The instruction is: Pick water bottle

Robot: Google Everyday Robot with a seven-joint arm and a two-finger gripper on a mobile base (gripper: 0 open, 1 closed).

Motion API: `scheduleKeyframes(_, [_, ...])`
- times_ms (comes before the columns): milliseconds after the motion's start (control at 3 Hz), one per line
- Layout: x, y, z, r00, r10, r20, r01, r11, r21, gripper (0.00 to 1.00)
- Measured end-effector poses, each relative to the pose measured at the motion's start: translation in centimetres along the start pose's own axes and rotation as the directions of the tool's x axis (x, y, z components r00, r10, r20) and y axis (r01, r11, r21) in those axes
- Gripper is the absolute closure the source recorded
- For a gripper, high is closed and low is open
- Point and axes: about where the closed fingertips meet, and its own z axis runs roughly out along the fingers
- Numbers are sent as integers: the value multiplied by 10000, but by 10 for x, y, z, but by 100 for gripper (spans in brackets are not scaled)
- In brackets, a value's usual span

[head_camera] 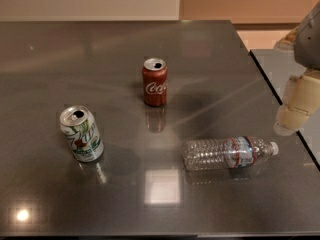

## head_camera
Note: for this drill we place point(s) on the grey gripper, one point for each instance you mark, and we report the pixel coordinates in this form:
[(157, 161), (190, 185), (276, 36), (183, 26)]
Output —
[(308, 42)]

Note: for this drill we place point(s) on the clear plastic water bottle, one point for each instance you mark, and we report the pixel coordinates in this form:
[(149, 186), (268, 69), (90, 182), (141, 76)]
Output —
[(228, 153)]

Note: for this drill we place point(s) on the red Coca-Cola can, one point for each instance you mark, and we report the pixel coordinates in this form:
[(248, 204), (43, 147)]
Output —
[(154, 74)]

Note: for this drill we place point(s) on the white green 7up can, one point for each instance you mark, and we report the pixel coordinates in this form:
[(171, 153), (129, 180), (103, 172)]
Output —
[(78, 125)]

